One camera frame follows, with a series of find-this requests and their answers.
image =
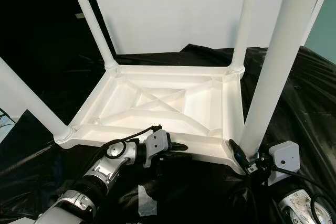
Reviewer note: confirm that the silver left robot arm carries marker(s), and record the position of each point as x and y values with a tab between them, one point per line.
105	174

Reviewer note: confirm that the black door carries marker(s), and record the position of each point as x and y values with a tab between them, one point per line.
31	14

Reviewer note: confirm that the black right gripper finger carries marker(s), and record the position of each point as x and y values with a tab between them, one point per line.
240	155

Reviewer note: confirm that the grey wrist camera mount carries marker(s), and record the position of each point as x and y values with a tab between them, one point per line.
157	142
284	158

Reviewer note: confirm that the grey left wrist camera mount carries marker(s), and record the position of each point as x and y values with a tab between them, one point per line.
157	142

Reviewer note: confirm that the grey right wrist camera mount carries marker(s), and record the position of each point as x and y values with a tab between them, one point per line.
284	158

